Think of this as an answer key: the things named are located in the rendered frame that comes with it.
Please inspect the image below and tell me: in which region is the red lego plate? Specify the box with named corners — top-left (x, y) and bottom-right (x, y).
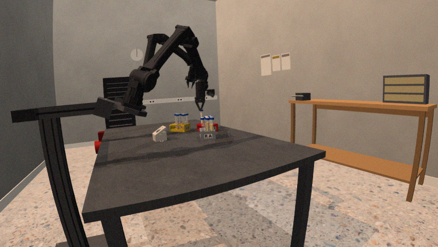
top-left (197, 123), bottom-right (218, 131)

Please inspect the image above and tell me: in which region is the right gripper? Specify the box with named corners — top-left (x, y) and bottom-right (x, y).
top-left (195, 89), bottom-right (205, 111)

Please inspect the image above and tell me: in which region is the yellow tube rack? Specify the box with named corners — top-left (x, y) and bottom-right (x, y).
top-left (170, 123), bottom-right (191, 132)

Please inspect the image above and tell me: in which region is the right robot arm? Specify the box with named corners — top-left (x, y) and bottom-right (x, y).
top-left (121, 25), bottom-right (208, 111)

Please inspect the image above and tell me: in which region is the grey tube rack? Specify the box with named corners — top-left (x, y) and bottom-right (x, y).
top-left (200, 128), bottom-right (216, 140)

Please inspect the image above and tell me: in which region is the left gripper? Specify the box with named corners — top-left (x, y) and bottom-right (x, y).
top-left (185, 72), bottom-right (197, 88)

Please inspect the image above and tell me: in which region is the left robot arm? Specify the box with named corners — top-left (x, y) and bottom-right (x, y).
top-left (143, 33), bottom-right (195, 74)

